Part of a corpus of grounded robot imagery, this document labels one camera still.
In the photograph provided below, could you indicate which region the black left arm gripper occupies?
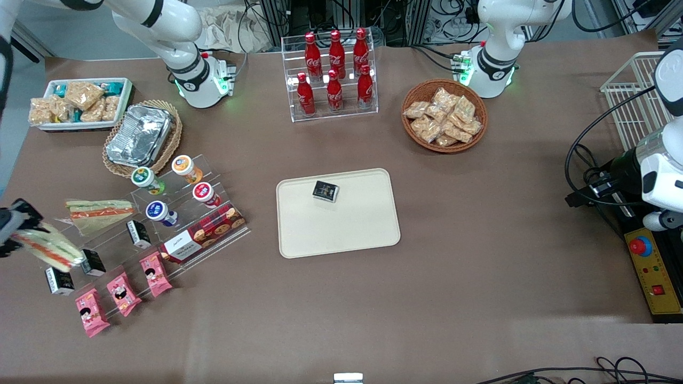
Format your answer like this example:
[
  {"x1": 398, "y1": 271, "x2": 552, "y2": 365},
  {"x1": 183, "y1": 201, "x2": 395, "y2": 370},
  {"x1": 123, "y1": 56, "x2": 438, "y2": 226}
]
[{"x1": 610, "y1": 148, "x2": 648, "y2": 205}]

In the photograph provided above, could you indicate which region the plastic triangle sandwich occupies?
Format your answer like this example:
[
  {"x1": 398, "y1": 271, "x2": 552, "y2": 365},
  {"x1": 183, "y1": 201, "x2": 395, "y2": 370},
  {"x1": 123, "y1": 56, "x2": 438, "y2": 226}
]
[
  {"x1": 15, "y1": 223, "x2": 85, "y2": 273},
  {"x1": 65, "y1": 199, "x2": 137, "y2": 237}
]

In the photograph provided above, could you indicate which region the cream plastic serving tray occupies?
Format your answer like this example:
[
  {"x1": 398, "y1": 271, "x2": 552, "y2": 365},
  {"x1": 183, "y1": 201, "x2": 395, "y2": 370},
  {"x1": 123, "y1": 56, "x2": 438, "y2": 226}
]
[{"x1": 276, "y1": 168, "x2": 401, "y2": 259}]

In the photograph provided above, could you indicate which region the small black snack box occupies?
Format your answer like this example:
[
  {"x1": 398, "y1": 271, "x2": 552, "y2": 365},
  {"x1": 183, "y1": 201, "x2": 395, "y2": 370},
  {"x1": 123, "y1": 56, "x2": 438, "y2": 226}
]
[
  {"x1": 312, "y1": 180, "x2": 340, "y2": 203},
  {"x1": 81, "y1": 249, "x2": 106, "y2": 277},
  {"x1": 45, "y1": 266, "x2": 76, "y2": 296},
  {"x1": 126, "y1": 220, "x2": 152, "y2": 250}
]

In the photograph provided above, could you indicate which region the pink snack packet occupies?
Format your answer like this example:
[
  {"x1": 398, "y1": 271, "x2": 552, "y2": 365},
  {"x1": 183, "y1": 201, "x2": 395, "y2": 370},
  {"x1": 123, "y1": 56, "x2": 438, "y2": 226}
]
[
  {"x1": 75, "y1": 288, "x2": 111, "y2": 339},
  {"x1": 106, "y1": 271, "x2": 142, "y2": 318},
  {"x1": 139, "y1": 251, "x2": 173, "y2": 298}
]

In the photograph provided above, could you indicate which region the yellow emergency stop control box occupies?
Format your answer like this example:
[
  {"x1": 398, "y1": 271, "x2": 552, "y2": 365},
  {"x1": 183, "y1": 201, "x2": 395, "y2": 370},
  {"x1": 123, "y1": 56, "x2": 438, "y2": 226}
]
[{"x1": 622, "y1": 227, "x2": 683, "y2": 324}]

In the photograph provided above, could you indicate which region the green lid drink cup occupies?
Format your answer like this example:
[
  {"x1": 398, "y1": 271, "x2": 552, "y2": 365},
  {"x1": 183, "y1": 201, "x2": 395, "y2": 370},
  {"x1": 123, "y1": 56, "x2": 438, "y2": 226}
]
[{"x1": 131, "y1": 166, "x2": 166, "y2": 196}]

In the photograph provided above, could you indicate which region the blue lid drink cup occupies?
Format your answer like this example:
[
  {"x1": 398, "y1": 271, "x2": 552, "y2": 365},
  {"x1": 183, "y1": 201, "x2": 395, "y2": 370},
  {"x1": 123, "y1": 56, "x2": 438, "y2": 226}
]
[{"x1": 146, "y1": 201, "x2": 179, "y2": 227}]

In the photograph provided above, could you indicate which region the aluminium foil container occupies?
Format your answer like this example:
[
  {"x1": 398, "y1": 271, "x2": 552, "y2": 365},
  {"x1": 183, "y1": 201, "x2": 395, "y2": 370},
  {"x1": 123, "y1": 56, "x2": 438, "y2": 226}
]
[{"x1": 106, "y1": 105, "x2": 174, "y2": 167}]

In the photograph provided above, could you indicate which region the white rectangular snack bin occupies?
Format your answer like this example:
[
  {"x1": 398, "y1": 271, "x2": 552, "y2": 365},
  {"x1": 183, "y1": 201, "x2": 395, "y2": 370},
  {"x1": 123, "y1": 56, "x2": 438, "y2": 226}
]
[{"x1": 29, "y1": 78, "x2": 134, "y2": 132}]

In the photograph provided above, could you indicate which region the clear acrylic stepped display stand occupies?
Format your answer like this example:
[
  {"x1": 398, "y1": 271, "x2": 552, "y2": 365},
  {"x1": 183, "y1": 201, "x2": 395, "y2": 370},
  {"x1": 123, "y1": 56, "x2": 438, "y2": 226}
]
[{"x1": 51, "y1": 154, "x2": 251, "y2": 321}]

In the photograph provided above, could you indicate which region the orange lid drink cup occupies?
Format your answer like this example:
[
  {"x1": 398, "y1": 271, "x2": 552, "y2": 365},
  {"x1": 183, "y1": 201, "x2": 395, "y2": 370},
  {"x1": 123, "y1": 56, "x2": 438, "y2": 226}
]
[{"x1": 171, "y1": 155, "x2": 204, "y2": 185}]

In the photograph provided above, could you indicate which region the oval light wicker basket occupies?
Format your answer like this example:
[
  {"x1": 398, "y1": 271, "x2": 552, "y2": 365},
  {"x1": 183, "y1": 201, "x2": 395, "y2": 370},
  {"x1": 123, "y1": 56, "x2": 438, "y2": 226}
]
[{"x1": 102, "y1": 100, "x2": 183, "y2": 178}]

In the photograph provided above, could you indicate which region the red lid drink cup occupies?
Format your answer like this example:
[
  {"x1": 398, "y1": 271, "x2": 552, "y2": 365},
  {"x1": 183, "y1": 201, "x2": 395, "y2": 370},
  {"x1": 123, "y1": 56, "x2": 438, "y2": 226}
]
[{"x1": 192, "y1": 182, "x2": 222, "y2": 209}]

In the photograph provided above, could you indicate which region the red plaid cookie box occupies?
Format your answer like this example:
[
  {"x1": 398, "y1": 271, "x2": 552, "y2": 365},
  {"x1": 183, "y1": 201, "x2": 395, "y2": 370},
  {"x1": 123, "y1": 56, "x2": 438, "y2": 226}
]
[{"x1": 160, "y1": 203, "x2": 247, "y2": 264}]

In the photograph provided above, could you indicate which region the round brown wicker basket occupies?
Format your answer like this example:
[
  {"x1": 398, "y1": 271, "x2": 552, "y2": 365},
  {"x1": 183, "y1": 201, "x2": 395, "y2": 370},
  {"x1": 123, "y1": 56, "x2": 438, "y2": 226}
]
[{"x1": 401, "y1": 79, "x2": 488, "y2": 154}]

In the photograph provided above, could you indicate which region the crumpled beige plastic sheet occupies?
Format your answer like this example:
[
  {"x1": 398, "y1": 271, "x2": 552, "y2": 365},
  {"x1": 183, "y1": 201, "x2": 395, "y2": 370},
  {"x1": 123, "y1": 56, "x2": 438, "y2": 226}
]
[{"x1": 197, "y1": 8, "x2": 278, "y2": 53}]

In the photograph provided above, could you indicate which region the red cola bottle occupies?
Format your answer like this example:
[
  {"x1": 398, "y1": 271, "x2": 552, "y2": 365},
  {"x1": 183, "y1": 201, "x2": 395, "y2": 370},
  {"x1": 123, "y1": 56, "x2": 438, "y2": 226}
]
[
  {"x1": 353, "y1": 28, "x2": 370, "y2": 75},
  {"x1": 327, "y1": 69, "x2": 344, "y2": 112},
  {"x1": 304, "y1": 32, "x2": 322, "y2": 82},
  {"x1": 357, "y1": 64, "x2": 374, "y2": 109},
  {"x1": 297, "y1": 72, "x2": 315, "y2": 116},
  {"x1": 328, "y1": 29, "x2": 346, "y2": 79}
]

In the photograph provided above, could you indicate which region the clear acrylic bottle rack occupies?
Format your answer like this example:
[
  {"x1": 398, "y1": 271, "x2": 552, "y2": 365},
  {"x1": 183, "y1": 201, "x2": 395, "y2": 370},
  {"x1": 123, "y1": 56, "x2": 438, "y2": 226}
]
[{"x1": 281, "y1": 29, "x2": 378, "y2": 123}]

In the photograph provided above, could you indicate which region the black looping cable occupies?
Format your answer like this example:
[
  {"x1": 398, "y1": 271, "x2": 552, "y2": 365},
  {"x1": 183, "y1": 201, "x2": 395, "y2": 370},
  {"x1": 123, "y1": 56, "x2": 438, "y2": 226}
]
[{"x1": 565, "y1": 85, "x2": 658, "y2": 209}]

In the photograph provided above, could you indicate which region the white wire basket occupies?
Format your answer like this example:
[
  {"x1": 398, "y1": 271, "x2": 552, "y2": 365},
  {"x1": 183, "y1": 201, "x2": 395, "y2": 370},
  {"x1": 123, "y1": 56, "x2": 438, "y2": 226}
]
[{"x1": 600, "y1": 51, "x2": 668, "y2": 153}]

